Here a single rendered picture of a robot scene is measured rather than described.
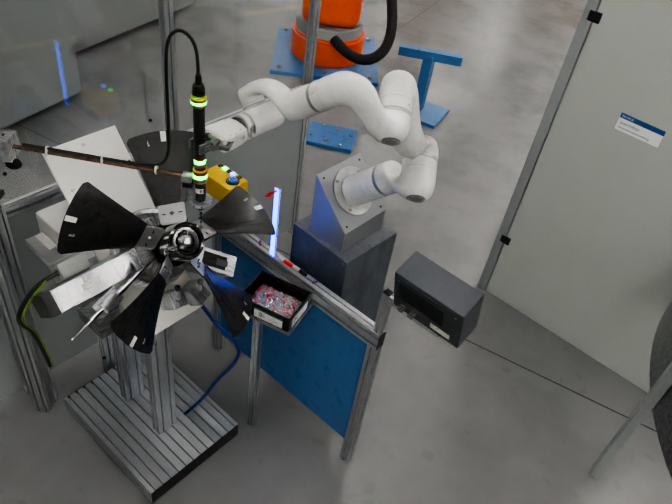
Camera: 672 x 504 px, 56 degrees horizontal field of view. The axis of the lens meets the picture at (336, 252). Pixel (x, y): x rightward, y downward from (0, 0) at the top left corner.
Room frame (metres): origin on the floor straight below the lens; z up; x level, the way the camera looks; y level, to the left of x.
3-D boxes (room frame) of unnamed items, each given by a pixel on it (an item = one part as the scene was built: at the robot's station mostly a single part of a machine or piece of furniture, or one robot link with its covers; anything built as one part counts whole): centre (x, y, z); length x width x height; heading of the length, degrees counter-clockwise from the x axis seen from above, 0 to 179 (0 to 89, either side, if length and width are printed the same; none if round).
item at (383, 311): (1.54, -0.20, 0.96); 0.03 x 0.03 x 0.20; 55
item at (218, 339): (2.03, 0.51, 0.39); 0.04 x 0.04 x 0.78; 55
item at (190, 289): (1.52, 0.46, 0.91); 0.12 x 0.08 x 0.12; 55
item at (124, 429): (1.55, 0.68, 0.04); 0.62 x 0.46 x 0.08; 55
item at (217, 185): (2.01, 0.48, 1.02); 0.16 x 0.10 x 0.11; 55
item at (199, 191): (1.55, 0.44, 1.50); 0.04 x 0.04 x 0.46
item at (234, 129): (1.64, 0.38, 1.50); 0.11 x 0.10 x 0.07; 145
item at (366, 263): (2.00, -0.02, 0.47); 0.30 x 0.30 x 0.93; 52
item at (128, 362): (1.63, 0.80, 0.58); 0.09 x 0.04 x 1.15; 145
